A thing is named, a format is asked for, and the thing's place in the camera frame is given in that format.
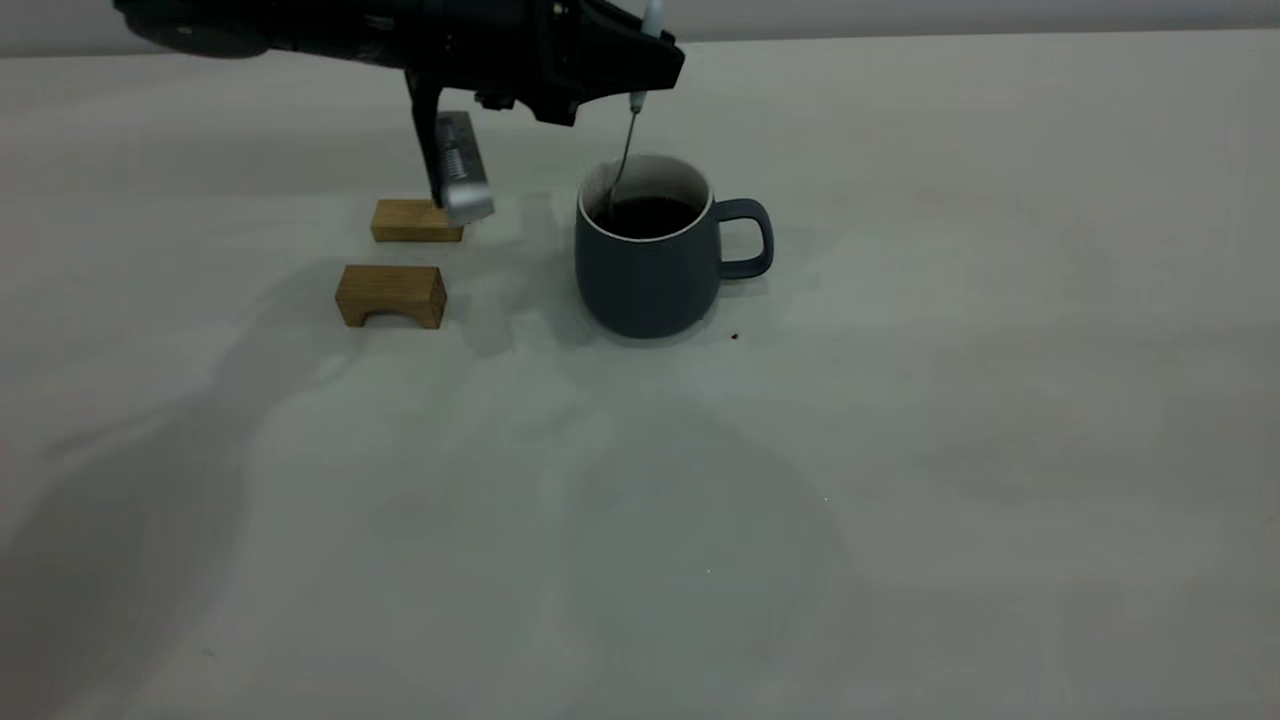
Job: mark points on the flat rectangular wooden block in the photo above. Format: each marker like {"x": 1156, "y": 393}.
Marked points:
{"x": 405, "y": 222}

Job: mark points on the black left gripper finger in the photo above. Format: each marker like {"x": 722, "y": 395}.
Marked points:
{"x": 640, "y": 65}
{"x": 620, "y": 15}

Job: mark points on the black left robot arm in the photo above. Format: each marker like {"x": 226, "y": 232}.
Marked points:
{"x": 300, "y": 25}

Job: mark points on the dark grey ceramic mug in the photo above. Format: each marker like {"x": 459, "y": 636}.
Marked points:
{"x": 650, "y": 290}

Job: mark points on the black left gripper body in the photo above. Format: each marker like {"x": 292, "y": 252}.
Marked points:
{"x": 510, "y": 50}

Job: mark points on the dark coffee liquid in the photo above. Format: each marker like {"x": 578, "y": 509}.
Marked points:
{"x": 655, "y": 215}

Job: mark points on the arched wooden block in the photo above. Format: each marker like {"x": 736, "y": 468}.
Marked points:
{"x": 395, "y": 285}

